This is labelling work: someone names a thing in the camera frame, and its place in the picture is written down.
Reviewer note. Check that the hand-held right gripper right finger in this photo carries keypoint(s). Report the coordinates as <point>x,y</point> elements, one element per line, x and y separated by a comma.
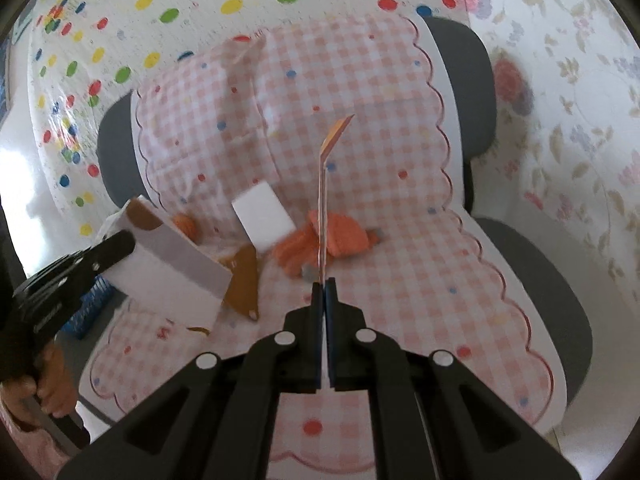
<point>332,335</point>

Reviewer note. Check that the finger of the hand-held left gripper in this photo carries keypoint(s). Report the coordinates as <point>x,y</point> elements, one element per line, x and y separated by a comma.
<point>107,252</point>

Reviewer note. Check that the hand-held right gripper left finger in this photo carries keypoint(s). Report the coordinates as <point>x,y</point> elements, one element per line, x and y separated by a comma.
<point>318,335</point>

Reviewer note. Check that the blue plastic basket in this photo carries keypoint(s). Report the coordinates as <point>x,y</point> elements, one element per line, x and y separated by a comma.
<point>92,305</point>

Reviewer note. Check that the white and brown paper box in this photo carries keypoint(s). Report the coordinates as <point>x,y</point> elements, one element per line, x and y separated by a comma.
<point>175,260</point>

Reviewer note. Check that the orange printed card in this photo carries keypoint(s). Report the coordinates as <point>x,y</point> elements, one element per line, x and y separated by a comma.
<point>322,210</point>

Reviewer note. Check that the person's left hand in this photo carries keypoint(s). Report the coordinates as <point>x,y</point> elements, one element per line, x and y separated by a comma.
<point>57,385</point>

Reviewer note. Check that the orange peel piece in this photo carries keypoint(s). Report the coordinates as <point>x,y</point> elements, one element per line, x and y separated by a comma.
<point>184,225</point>
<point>295,255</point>
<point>345,232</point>

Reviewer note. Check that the brown paper piece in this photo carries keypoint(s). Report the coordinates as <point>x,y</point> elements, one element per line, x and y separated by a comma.
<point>242,280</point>

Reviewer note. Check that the pink checked cloth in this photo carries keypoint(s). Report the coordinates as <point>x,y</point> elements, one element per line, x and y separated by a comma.
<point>400,260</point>

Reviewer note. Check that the pink fluffy pants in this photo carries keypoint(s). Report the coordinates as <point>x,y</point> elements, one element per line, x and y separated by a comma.
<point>20,435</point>

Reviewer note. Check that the white rectangular block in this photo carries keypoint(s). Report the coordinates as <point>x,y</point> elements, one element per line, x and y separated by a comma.
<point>262,215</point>

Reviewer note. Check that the balloon print sheet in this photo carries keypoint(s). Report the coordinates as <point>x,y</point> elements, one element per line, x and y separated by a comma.
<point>150,20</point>

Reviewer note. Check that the grey office chair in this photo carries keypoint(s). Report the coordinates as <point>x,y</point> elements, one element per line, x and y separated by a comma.
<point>465,85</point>

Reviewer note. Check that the floral print sheet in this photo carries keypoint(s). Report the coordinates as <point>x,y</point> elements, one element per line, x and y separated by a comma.
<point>575,110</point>

